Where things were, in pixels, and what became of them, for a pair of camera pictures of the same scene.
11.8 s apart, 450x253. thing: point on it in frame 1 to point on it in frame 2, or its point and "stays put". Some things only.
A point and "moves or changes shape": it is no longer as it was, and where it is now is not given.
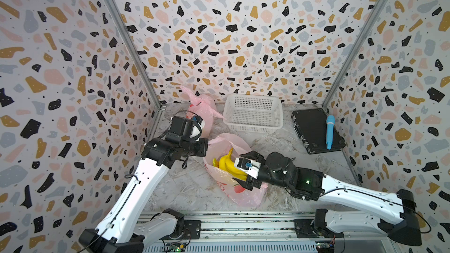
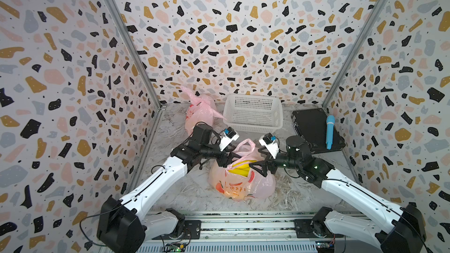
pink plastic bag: (224, 184) moves or changes shape
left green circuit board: (175, 247) stays put
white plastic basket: (253, 113) stays put
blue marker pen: (330, 120) stays put
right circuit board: (325, 247) stays put
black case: (310, 125) stays put
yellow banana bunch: (226, 162) moves or changes shape
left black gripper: (204, 143) to (225, 161)
